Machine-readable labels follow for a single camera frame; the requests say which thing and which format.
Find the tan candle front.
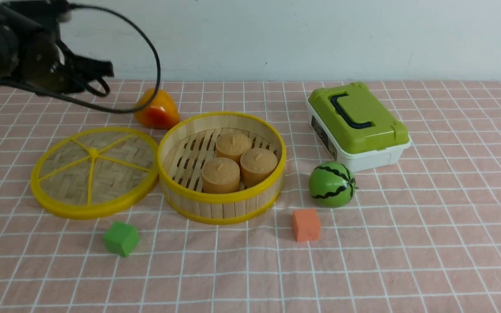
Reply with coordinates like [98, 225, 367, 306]
[201, 158, 240, 194]

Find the green white lunch box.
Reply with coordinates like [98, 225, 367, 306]
[307, 82, 411, 173]

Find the orange foam cube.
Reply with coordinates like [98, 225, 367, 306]
[292, 209, 322, 242]

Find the yellow woven steamer lid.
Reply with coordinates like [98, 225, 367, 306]
[30, 127, 159, 220]

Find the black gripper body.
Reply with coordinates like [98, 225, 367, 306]
[16, 27, 85, 94]

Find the green toy watermelon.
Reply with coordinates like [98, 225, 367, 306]
[308, 162, 358, 208]

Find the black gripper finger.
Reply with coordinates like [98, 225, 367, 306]
[75, 55, 114, 80]

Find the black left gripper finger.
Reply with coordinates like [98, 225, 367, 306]
[81, 77, 110, 97]

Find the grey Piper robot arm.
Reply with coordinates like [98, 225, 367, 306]
[0, 0, 114, 97]

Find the black cable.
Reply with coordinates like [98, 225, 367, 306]
[0, 3, 162, 114]

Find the tan candle back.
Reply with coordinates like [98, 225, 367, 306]
[215, 132, 252, 164]

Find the orange toy mango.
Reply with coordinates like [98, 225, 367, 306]
[134, 89, 180, 130]

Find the green foam cube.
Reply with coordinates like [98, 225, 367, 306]
[103, 221, 140, 257]

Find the yellow bamboo steamer basket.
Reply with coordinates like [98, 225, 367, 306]
[157, 112, 287, 225]

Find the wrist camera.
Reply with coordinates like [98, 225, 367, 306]
[0, 0, 71, 23]

